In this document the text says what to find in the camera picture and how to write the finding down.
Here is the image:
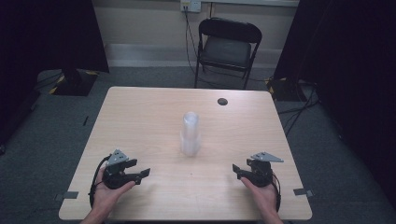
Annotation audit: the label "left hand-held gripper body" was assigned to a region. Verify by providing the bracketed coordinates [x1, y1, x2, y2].
[102, 148, 138, 190]

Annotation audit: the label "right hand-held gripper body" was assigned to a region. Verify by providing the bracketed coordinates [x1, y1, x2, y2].
[246, 151, 285, 189]

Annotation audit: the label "stack of clear plastic cups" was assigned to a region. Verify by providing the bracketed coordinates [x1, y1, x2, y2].
[179, 110, 202, 158]

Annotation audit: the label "person's right hand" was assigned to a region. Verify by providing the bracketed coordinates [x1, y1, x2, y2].
[240, 176, 280, 217]

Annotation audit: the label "person's left hand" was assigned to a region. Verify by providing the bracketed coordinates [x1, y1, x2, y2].
[92, 167, 136, 217]

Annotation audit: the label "grey tape piece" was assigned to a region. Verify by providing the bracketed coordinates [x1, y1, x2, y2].
[54, 190, 79, 202]
[292, 188, 314, 198]

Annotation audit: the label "black stand base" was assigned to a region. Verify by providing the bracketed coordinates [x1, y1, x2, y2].
[49, 68, 100, 97]
[266, 76, 308, 103]

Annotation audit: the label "black folding chair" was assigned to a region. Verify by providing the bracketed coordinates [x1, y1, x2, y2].
[193, 17, 263, 91]

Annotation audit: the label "black curtain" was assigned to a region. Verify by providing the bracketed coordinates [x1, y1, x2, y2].
[0, 0, 110, 147]
[273, 0, 396, 209]

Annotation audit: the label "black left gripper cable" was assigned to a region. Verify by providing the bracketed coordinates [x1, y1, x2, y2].
[89, 154, 112, 209]

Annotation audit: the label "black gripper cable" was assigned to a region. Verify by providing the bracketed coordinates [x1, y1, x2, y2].
[270, 173, 282, 213]
[89, 154, 112, 209]

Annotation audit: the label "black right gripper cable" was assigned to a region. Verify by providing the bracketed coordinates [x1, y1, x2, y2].
[270, 173, 282, 213]

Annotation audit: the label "black floor cables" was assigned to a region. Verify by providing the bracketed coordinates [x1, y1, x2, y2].
[276, 79, 321, 138]

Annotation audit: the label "black power cable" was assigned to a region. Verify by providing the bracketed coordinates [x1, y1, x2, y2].
[183, 5, 204, 82]

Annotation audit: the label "white wall cable trunking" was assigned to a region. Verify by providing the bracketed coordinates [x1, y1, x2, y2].
[200, 0, 301, 8]

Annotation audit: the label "white wall socket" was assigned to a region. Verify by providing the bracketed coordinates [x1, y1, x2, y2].
[179, 0, 203, 14]

